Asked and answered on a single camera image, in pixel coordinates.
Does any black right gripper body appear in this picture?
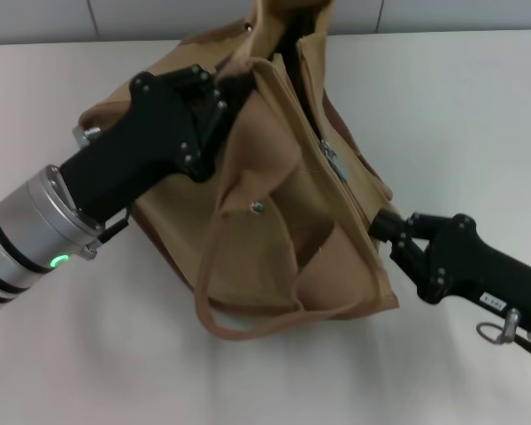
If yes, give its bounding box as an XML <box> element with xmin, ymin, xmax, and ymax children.
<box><xmin>418</xmin><ymin>213</ymin><xmax>531</xmax><ymax>340</ymax></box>

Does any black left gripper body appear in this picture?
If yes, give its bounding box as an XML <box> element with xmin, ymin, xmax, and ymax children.
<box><xmin>59</xmin><ymin>65</ymin><xmax>229</xmax><ymax>222</ymax></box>

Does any khaki canvas food bag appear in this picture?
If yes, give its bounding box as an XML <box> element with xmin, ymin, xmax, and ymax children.
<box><xmin>78</xmin><ymin>0</ymin><xmax>400</xmax><ymax>341</ymax></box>

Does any silver metal zipper pull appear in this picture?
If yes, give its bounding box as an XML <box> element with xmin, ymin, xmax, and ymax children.
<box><xmin>320</xmin><ymin>139</ymin><xmax>350</xmax><ymax>182</ymax></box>

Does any silver left gripper connector stud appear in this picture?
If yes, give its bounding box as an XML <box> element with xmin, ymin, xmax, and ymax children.
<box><xmin>73</xmin><ymin>126</ymin><xmax>102</xmax><ymax>146</ymax></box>

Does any black left wrist plug cable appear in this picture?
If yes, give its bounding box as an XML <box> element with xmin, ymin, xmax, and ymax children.
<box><xmin>86</xmin><ymin>216</ymin><xmax>130</xmax><ymax>260</ymax></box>

